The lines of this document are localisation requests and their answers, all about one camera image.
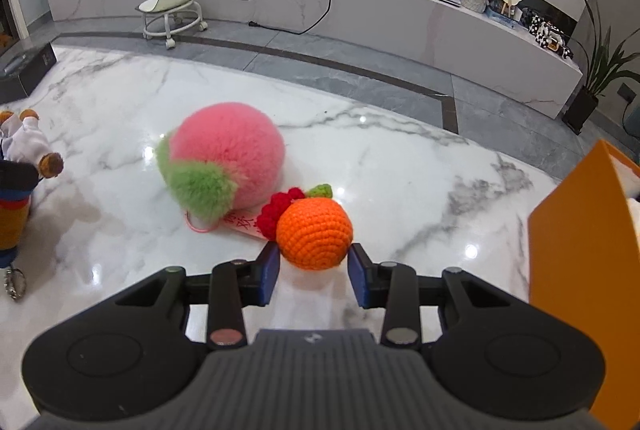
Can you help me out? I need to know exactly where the orange storage box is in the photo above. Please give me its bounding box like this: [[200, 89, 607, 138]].
[[528, 141, 639, 429]]

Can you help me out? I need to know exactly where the black box on table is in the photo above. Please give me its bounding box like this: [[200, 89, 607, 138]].
[[0, 42, 58, 104]]

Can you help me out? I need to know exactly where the potted green plant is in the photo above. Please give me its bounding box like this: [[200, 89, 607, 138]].
[[562, 0, 639, 135]]

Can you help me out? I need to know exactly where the black white toy vehicle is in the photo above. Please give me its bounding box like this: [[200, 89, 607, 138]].
[[522, 12, 574, 59]]

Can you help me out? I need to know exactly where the white rolling stool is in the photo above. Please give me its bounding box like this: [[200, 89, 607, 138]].
[[136, 0, 208, 49]]

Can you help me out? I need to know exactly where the rooster plush toy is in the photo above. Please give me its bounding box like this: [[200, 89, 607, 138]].
[[1, 109, 64, 268]]

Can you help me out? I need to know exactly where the white tv console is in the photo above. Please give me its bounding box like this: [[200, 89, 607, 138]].
[[47, 0, 582, 118]]

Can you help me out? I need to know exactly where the metal keyring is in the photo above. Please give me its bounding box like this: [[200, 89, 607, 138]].
[[4, 265, 27, 302]]

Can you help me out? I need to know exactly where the pink green fluffy peach plush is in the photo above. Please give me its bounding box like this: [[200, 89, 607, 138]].
[[155, 102, 285, 233]]

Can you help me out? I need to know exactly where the orange crochet tangerine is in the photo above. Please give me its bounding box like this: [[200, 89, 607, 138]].
[[256, 184, 354, 272]]

